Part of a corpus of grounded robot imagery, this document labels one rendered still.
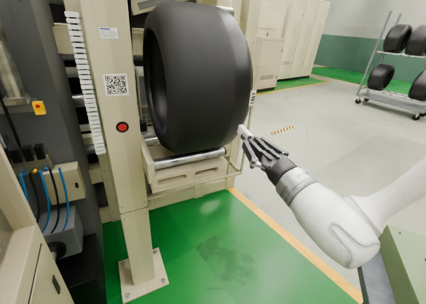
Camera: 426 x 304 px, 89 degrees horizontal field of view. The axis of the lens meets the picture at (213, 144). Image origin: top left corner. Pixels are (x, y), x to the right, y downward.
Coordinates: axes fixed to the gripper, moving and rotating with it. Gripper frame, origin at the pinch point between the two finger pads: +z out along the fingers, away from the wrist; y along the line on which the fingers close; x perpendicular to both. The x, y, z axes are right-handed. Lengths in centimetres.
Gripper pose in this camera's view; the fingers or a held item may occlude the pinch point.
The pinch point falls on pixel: (245, 134)
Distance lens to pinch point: 68.4
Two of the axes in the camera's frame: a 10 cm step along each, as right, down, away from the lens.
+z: -4.3, -5.8, 7.0
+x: -1.3, 8.0, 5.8
